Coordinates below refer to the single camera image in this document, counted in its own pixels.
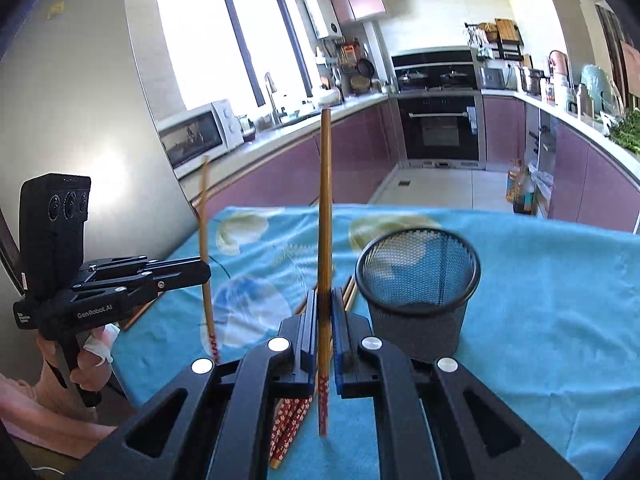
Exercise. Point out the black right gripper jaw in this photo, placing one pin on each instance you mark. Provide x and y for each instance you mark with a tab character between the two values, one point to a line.
180	273

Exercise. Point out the black camera box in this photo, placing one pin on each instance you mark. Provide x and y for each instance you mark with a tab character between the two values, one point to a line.
53	210

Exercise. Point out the kitchen window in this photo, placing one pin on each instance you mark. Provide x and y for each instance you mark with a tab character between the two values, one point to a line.
221	50

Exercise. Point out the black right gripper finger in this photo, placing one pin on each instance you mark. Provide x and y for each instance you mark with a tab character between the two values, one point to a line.
297	374
352	375

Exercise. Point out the black range hood stove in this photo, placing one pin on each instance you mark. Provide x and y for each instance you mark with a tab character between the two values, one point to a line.
436	69

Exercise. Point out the green vegetables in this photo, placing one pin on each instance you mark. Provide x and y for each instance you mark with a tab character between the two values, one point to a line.
626	132

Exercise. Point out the wooden chopstick red patterned end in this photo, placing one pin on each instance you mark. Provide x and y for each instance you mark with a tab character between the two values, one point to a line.
324	295

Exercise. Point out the black mesh pen holder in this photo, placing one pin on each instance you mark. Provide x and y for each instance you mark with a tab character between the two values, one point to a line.
417	283

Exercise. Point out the chopsticks lying on cloth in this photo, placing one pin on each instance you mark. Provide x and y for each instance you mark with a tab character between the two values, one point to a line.
289	416

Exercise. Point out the purple lower cabinets left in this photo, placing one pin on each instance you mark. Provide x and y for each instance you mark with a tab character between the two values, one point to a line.
283	167

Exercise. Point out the light green kettle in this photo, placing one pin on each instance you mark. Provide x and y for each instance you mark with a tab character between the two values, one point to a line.
602	90

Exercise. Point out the black built-in oven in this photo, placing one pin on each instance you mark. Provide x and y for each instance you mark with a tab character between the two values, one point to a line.
440	128

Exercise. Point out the chrome sink faucet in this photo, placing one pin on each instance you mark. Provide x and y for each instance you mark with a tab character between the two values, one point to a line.
271	91

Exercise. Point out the white microwave oven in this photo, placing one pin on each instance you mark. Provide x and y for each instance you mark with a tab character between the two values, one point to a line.
211	130

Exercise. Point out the white water heater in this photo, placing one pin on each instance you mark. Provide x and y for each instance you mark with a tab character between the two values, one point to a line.
323	19

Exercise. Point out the purple cabinets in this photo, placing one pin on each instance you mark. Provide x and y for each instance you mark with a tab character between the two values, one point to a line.
283	167
595	181

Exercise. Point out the blue floral tablecloth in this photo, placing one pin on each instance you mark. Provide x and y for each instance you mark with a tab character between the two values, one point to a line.
553	328

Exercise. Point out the oil bottle on floor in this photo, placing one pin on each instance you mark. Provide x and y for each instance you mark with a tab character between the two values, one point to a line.
520	190

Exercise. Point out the purple lower cabinets right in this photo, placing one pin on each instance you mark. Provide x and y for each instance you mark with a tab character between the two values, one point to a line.
595	181

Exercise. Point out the person's left hand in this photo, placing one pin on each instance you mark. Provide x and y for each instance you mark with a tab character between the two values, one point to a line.
58	392

